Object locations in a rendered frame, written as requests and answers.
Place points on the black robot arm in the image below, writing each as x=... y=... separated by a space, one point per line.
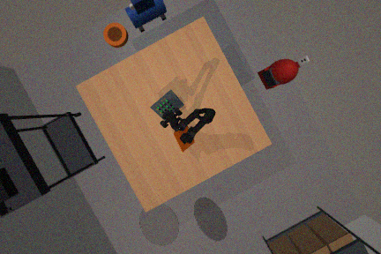
x=189 y=136

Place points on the dark grey switch panel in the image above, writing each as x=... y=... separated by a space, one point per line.
x=168 y=101

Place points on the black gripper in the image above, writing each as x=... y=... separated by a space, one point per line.
x=178 y=112

